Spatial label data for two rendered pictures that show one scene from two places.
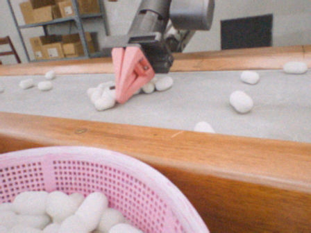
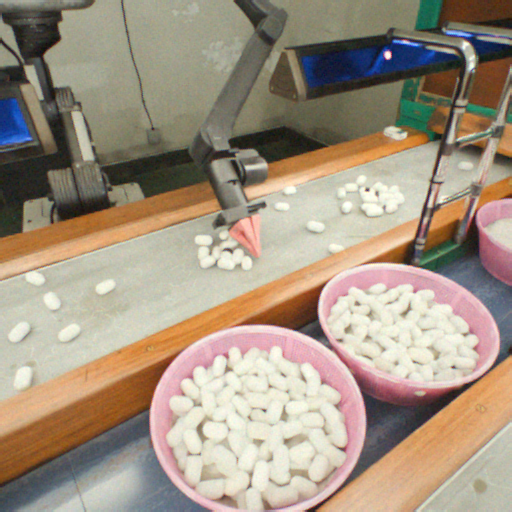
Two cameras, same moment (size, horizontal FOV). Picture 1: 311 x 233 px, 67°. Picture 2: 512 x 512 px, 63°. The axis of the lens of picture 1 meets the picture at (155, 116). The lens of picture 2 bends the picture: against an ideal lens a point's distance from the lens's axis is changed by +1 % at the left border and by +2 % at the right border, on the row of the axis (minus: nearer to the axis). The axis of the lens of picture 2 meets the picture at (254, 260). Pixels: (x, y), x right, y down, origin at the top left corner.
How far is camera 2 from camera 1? 74 cm
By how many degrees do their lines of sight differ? 57
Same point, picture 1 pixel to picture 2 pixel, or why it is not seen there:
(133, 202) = (364, 281)
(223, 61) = not seen: hidden behind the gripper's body
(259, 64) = (262, 191)
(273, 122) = (338, 231)
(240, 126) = (332, 239)
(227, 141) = (362, 246)
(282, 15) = (63, 65)
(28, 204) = (346, 305)
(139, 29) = (243, 198)
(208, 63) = not seen: hidden behind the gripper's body
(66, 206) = (353, 297)
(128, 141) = (339, 265)
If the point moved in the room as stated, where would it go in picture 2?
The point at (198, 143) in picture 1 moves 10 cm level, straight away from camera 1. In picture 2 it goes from (357, 251) to (311, 235)
